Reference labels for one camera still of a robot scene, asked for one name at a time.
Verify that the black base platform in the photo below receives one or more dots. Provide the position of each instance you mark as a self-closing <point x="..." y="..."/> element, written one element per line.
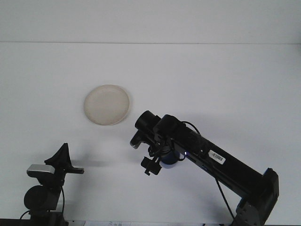
<point x="9" y="222"/>

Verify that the pale round plate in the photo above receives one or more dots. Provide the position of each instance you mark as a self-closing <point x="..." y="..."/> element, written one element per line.
<point x="107" y="104"/>

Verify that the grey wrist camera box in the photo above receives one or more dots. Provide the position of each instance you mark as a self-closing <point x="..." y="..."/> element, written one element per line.
<point x="135" y="144"/>
<point x="40" y="169"/>

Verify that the pale blue cup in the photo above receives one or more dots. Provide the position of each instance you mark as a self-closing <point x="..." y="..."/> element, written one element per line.
<point x="169" y="161"/>

